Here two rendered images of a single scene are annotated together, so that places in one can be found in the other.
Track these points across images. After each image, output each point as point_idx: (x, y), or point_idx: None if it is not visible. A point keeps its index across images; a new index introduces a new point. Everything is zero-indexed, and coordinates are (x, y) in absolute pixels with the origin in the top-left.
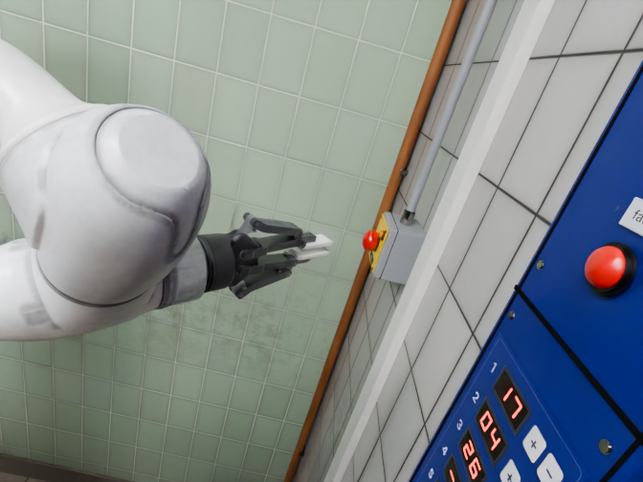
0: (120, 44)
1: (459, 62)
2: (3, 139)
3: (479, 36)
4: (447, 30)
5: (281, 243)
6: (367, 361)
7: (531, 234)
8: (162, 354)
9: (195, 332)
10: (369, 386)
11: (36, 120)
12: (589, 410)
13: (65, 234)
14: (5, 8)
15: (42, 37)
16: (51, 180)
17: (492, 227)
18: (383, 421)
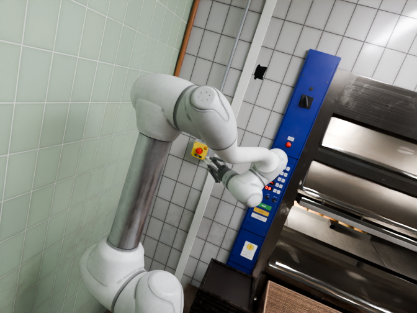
0: (85, 102)
1: (193, 83)
2: (273, 163)
3: (222, 89)
4: (180, 68)
5: (219, 163)
6: (188, 189)
7: (262, 140)
8: (76, 272)
9: (94, 243)
10: (207, 192)
11: (278, 158)
12: (290, 159)
13: (282, 171)
14: (20, 100)
15: (43, 112)
16: (284, 164)
17: (247, 138)
18: (219, 195)
